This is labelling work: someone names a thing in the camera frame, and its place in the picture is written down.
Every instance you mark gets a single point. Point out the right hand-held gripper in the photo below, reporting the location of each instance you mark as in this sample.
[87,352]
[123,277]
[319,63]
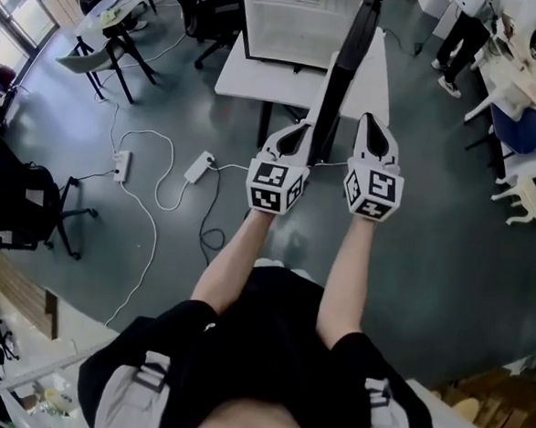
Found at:
[374,193]

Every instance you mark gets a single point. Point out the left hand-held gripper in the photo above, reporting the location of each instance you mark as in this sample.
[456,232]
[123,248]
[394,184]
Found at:
[270,186]

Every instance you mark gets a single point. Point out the person's left forearm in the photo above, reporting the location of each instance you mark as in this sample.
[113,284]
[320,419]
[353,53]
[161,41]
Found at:
[232,265]

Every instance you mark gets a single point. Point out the person's right forearm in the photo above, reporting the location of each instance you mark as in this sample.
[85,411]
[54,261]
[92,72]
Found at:
[343,282]

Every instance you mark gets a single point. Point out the white folding table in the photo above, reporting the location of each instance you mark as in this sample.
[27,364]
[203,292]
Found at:
[240,83]

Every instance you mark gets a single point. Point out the white power adapter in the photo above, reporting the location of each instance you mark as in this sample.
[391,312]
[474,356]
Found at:
[199,167]

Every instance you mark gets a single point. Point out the person's left white shoe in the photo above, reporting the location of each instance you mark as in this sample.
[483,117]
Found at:
[269,263]

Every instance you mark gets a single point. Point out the person's white shoe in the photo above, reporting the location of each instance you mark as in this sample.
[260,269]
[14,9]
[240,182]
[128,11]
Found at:
[269,263]
[305,275]

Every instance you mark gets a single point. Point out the person's right white shoe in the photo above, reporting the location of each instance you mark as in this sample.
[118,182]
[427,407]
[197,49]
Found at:
[305,275]

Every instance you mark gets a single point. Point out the cream plastic chair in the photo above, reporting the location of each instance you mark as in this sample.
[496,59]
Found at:
[528,192]
[509,97]

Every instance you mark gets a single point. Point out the blue chair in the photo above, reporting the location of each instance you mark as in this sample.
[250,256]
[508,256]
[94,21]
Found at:
[523,130]

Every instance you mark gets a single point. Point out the black office chair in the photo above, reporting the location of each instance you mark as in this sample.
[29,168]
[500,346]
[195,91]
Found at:
[204,12]
[12,200]

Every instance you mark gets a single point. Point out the white power strip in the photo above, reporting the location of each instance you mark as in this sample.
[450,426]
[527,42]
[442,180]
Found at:
[122,166]

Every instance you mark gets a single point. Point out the person's black shirt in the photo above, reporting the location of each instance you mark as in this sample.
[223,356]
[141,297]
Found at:
[273,337]

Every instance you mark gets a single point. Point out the pale green cloth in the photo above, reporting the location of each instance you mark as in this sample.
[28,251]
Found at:
[111,17]

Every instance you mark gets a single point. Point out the grey shell chair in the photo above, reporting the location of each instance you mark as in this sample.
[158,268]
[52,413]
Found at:
[84,62]

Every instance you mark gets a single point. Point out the wooden pallet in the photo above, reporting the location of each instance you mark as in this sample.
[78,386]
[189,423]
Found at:
[497,407]

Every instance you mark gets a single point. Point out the white chest harness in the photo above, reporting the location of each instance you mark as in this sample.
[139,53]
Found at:
[122,395]

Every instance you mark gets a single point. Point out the wooden slatted panel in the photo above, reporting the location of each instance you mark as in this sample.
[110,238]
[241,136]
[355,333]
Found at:
[15,289]

